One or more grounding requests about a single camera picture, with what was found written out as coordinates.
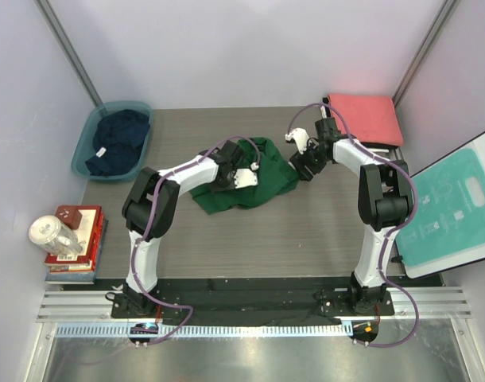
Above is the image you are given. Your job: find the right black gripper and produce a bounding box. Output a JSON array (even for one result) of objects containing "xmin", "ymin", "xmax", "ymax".
[{"xmin": 289, "ymin": 138, "xmax": 329, "ymax": 182}]

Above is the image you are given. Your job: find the green t shirt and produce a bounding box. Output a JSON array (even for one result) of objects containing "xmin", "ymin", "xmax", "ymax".
[{"xmin": 190, "ymin": 137, "xmax": 299, "ymax": 215}]

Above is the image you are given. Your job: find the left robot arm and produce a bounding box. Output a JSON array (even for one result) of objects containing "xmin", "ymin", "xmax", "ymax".
[{"xmin": 114, "ymin": 140, "xmax": 244, "ymax": 318}]

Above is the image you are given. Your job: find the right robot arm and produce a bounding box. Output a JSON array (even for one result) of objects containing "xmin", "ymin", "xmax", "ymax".
[{"xmin": 285, "ymin": 118, "xmax": 414, "ymax": 314}]

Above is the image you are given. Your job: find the stack of red books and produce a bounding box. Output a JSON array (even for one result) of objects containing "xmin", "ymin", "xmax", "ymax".
[{"xmin": 45, "ymin": 205, "xmax": 108, "ymax": 285}]

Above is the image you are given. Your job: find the folded red t shirt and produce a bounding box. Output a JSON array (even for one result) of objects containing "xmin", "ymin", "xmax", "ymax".
[{"xmin": 327, "ymin": 93, "xmax": 405, "ymax": 146}]

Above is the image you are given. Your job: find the navy blue t shirt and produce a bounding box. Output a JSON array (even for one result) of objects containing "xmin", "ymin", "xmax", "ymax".
[{"xmin": 85, "ymin": 109, "xmax": 150, "ymax": 177}]

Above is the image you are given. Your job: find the blue plastic basket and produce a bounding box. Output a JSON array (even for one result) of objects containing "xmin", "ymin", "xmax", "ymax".
[{"xmin": 72, "ymin": 101, "xmax": 153, "ymax": 181}]

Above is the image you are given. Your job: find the teal folding board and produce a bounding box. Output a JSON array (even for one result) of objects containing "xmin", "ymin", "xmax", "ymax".
[{"xmin": 395, "ymin": 132, "xmax": 485, "ymax": 279}]

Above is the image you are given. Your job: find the small dark red box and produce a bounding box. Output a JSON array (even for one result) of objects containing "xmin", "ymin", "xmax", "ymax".
[{"xmin": 55, "ymin": 205, "xmax": 83, "ymax": 230}]

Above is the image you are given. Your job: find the clear plastic jar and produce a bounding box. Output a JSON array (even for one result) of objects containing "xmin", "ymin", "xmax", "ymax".
[{"xmin": 28, "ymin": 215, "xmax": 83, "ymax": 255}]

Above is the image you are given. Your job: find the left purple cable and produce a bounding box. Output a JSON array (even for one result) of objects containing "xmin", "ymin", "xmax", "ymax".
[{"xmin": 130, "ymin": 136, "xmax": 263, "ymax": 346}]

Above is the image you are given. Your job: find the purple cable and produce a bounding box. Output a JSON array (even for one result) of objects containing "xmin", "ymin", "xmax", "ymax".
[
  {"xmin": 130, "ymin": 136, "xmax": 263, "ymax": 346},
  {"xmin": 285, "ymin": 103, "xmax": 421, "ymax": 347}
]

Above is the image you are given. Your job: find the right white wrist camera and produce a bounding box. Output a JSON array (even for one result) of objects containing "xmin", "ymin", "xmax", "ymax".
[{"xmin": 285, "ymin": 128, "xmax": 309, "ymax": 154}]

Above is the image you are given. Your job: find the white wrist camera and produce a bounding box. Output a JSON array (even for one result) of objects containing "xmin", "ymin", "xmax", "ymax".
[
  {"xmin": 285, "ymin": 128, "xmax": 309, "ymax": 154},
  {"xmin": 233, "ymin": 169, "xmax": 258, "ymax": 189}
]

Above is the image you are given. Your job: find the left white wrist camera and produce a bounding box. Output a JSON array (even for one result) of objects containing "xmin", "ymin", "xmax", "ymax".
[{"xmin": 233, "ymin": 169, "xmax": 258, "ymax": 189}]

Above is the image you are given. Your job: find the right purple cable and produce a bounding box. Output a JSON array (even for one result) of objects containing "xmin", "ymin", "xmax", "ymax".
[{"xmin": 285, "ymin": 103, "xmax": 421, "ymax": 347}]

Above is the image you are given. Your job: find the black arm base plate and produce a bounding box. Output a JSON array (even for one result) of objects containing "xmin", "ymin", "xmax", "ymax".
[{"xmin": 111, "ymin": 277, "xmax": 394, "ymax": 325}]

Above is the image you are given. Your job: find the aluminium rail frame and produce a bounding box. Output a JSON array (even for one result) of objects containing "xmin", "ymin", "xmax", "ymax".
[{"xmin": 36, "ymin": 286, "xmax": 471, "ymax": 323}]

